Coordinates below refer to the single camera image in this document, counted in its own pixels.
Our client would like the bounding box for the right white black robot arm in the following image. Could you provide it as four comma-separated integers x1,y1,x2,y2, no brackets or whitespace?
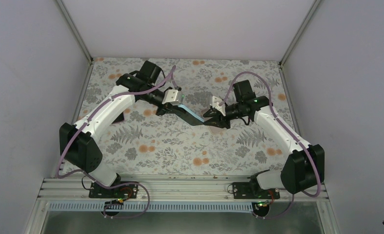
203,80,325,198

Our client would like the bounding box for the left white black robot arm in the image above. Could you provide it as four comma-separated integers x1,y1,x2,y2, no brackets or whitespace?
56,61,176,197

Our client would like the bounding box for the floral patterned table mat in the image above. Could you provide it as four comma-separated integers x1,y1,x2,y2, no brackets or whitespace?
64,57,310,177

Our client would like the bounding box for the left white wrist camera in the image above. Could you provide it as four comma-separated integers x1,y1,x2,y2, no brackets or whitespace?
162,89,184,106

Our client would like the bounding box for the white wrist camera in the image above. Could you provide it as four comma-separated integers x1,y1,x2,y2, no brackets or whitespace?
210,96,226,117
162,89,184,106

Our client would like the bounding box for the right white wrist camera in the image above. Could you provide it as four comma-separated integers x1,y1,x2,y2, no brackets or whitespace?
210,96,226,117

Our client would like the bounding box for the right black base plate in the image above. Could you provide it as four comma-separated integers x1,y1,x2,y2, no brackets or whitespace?
231,182,281,199

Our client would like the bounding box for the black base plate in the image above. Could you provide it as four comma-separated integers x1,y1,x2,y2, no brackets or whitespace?
88,183,138,200
231,182,281,199

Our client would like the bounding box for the aluminium rail frame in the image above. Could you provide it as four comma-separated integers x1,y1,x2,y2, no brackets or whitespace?
22,0,341,234

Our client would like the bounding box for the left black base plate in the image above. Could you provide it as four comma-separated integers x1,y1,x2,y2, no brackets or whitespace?
88,183,138,200

